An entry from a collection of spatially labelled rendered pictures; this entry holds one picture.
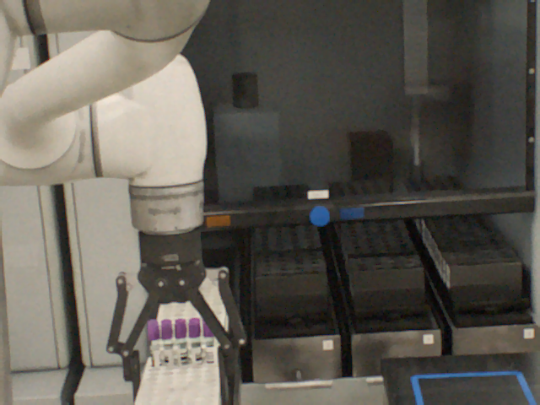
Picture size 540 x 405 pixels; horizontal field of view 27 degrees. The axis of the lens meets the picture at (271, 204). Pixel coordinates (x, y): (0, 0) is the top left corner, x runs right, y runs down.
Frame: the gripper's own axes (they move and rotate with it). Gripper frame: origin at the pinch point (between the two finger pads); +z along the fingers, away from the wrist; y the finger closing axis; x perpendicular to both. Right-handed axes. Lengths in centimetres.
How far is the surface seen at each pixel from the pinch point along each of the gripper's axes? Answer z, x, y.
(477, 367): 3.7, 12.3, 39.5
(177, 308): -2.3, 29.1, -2.2
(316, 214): -14.7, 32.9, 19.5
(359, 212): -14.5, 33.9, 26.0
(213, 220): -14.5, 33.9, 3.8
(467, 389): 4.4, 5.7, 36.8
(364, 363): 8.1, 29.8, 25.5
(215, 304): -2.2, 30.5, 3.4
